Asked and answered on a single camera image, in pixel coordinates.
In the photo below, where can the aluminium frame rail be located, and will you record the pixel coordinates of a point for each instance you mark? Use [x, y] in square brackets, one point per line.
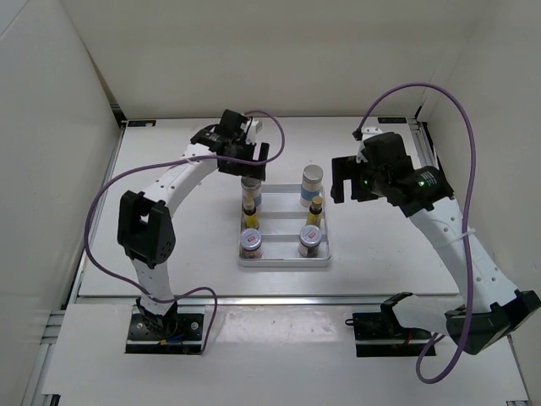
[302, 300]

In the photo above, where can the short spice jar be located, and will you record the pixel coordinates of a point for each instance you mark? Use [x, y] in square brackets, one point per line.
[250, 244]
[310, 238]

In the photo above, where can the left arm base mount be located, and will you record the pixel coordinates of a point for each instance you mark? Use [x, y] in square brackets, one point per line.
[185, 336]

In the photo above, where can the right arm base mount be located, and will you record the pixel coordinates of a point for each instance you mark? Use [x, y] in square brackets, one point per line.
[378, 334]

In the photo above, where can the white divided tray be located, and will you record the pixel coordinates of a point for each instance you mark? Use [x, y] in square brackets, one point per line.
[281, 216]

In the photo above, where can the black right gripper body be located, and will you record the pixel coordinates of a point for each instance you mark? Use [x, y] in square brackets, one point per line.
[375, 179]

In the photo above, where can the left dark corner label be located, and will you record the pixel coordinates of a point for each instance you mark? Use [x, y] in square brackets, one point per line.
[141, 123]

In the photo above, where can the tall blue-label jar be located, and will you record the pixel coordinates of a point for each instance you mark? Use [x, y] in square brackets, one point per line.
[251, 188]
[311, 184]

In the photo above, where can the right dark corner label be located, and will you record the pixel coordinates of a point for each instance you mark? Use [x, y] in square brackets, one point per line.
[392, 120]

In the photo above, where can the small yellow-label bottle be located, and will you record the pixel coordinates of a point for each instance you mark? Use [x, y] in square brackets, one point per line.
[314, 216]
[250, 217]

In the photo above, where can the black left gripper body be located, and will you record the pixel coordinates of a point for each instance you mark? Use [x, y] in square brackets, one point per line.
[237, 167]

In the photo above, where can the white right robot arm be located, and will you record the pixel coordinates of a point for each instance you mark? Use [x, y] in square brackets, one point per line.
[491, 306]

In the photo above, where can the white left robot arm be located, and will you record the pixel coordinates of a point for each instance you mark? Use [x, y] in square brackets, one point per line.
[145, 229]

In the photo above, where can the dark corner label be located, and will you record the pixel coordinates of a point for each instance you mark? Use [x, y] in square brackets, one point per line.
[141, 123]
[392, 120]

